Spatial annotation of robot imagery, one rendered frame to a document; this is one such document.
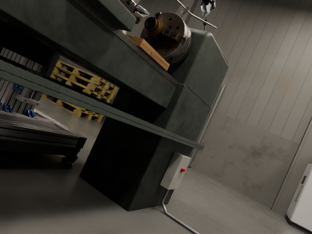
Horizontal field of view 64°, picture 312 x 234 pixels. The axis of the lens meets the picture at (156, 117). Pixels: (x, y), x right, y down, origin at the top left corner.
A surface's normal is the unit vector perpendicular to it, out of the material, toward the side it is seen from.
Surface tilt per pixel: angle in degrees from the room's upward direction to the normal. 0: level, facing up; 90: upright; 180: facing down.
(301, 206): 90
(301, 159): 90
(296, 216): 90
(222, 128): 90
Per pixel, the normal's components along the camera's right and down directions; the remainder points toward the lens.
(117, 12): 0.79, 0.35
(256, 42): -0.37, -0.18
